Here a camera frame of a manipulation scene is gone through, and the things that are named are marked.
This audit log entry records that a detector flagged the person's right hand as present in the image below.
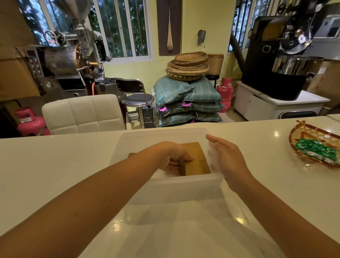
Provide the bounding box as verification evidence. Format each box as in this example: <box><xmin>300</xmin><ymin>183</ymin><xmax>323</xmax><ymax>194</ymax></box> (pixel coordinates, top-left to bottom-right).
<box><xmin>206</xmin><ymin>134</ymin><xmax>256</xmax><ymax>193</ymax></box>

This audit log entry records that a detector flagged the person's left hand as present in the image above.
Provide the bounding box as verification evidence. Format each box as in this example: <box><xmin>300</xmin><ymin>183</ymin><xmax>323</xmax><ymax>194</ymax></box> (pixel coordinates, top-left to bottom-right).
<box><xmin>148</xmin><ymin>141</ymin><xmax>194</xmax><ymax>176</ymax></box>

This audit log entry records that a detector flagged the brown paper packet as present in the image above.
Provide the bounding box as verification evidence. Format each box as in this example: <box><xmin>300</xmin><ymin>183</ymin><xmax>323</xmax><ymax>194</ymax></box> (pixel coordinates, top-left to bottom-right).
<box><xmin>179</xmin><ymin>142</ymin><xmax>212</xmax><ymax>176</ymax></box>

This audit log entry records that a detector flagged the translucent plastic storage box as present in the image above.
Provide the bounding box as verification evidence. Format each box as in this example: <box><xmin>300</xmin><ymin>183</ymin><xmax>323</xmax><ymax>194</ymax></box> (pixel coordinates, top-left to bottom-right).
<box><xmin>110</xmin><ymin>128</ymin><xmax>225</xmax><ymax>205</ymax></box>

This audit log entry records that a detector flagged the person's right forearm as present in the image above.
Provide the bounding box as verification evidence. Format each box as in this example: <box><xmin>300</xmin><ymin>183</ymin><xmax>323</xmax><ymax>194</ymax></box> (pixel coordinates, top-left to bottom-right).
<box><xmin>235</xmin><ymin>177</ymin><xmax>340</xmax><ymax>258</ymax></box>

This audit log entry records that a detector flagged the person's left forearm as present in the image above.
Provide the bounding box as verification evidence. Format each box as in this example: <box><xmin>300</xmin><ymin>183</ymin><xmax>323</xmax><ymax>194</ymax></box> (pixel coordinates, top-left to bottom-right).
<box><xmin>0</xmin><ymin>149</ymin><xmax>160</xmax><ymax>258</ymax></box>

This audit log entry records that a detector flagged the teal striped sack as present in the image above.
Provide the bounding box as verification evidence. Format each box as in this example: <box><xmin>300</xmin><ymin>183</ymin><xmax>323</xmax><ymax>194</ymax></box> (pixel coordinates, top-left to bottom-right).
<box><xmin>158</xmin><ymin>111</ymin><xmax>223</xmax><ymax>128</ymax></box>
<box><xmin>154</xmin><ymin>75</ymin><xmax>196</xmax><ymax>106</ymax></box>
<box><xmin>158</xmin><ymin>100</ymin><xmax>225</xmax><ymax>115</ymax></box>
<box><xmin>183</xmin><ymin>78</ymin><xmax>222</xmax><ymax>103</ymax></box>

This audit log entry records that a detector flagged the pink gas cylinder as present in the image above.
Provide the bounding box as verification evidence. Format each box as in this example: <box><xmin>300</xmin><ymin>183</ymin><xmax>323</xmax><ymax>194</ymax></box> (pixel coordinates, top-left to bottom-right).
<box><xmin>216</xmin><ymin>77</ymin><xmax>234</xmax><ymax>114</ymax></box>
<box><xmin>14</xmin><ymin>107</ymin><xmax>51</xmax><ymax>137</ymax></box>

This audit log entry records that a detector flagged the white cabinet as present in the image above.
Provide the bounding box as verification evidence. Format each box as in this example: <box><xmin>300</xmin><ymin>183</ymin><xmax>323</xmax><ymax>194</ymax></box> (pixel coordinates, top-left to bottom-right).
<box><xmin>233</xmin><ymin>81</ymin><xmax>330</xmax><ymax>122</ymax></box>

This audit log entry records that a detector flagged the small black stool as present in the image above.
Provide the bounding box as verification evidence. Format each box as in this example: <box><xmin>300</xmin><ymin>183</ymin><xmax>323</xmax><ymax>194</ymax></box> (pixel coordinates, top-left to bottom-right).
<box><xmin>205</xmin><ymin>75</ymin><xmax>220</xmax><ymax>89</ymax></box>

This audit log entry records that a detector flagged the black chrome bar stool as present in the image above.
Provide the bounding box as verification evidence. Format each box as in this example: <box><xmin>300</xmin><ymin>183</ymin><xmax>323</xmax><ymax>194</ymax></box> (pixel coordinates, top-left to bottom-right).
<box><xmin>115</xmin><ymin>78</ymin><xmax>155</xmax><ymax>130</ymax></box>

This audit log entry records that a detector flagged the tall woven basket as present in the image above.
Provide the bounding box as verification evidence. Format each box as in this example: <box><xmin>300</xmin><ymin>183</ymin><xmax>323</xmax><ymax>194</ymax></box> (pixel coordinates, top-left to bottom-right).
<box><xmin>207</xmin><ymin>54</ymin><xmax>225</xmax><ymax>76</ymax></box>

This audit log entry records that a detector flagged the stack of flat woven baskets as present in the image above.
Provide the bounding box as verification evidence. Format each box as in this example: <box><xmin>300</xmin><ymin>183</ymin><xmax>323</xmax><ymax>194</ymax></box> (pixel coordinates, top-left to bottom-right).
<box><xmin>166</xmin><ymin>51</ymin><xmax>210</xmax><ymax>82</ymax></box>

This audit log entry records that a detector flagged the woven rattan tray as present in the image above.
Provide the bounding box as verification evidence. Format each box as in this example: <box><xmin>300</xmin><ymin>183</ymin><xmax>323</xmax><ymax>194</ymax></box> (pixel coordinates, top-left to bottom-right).
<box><xmin>289</xmin><ymin>120</ymin><xmax>340</xmax><ymax>169</ymax></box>

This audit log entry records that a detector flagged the black chair backrest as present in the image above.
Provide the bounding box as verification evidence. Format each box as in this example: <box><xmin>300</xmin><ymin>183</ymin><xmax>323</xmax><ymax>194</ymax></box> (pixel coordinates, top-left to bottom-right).
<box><xmin>278</xmin><ymin>111</ymin><xmax>318</xmax><ymax>119</ymax></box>

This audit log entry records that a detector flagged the black coffee roaster machine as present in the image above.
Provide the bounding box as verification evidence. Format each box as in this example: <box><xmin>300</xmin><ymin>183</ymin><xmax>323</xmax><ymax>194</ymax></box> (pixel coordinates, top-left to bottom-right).
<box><xmin>241</xmin><ymin>0</ymin><xmax>325</xmax><ymax>101</ymax></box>

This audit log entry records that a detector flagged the pile of green wrapped candies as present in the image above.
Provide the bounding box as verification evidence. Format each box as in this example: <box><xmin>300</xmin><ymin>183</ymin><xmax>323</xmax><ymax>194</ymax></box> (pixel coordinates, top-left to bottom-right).
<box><xmin>294</xmin><ymin>138</ymin><xmax>340</xmax><ymax>166</ymax></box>

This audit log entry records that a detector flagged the white padded chair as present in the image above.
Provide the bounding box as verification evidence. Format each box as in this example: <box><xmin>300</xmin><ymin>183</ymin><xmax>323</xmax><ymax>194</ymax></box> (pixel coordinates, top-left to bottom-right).
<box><xmin>42</xmin><ymin>94</ymin><xmax>126</xmax><ymax>135</ymax></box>

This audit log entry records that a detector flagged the white framed barred window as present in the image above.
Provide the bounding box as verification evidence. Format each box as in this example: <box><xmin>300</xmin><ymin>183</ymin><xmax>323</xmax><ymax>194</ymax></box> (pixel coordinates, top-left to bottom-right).
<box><xmin>228</xmin><ymin>0</ymin><xmax>272</xmax><ymax>52</ymax></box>
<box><xmin>18</xmin><ymin>0</ymin><xmax>152</xmax><ymax>61</ymax></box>

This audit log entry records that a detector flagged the silver coffee roaster machine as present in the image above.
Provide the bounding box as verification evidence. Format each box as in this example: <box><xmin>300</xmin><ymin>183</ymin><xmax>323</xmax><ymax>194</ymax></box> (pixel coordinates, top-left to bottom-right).
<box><xmin>25</xmin><ymin>0</ymin><xmax>112</xmax><ymax>99</ymax></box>

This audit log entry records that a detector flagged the large brown cardboard box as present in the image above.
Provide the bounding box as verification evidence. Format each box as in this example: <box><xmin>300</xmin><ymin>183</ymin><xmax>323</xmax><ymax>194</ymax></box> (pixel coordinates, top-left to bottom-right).
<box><xmin>0</xmin><ymin>0</ymin><xmax>41</xmax><ymax>102</ymax></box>

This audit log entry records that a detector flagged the black exhaust duct pipe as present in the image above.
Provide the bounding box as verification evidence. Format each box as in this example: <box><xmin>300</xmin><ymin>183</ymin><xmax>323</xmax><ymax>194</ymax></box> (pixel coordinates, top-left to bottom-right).
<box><xmin>229</xmin><ymin>33</ymin><xmax>245</xmax><ymax>70</ymax></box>

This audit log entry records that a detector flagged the brown wall hanging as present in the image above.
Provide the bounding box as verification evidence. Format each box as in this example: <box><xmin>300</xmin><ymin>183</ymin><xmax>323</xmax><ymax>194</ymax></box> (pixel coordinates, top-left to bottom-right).
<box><xmin>156</xmin><ymin>0</ymin><xmax>183</xmax><ymax>56</ymax></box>

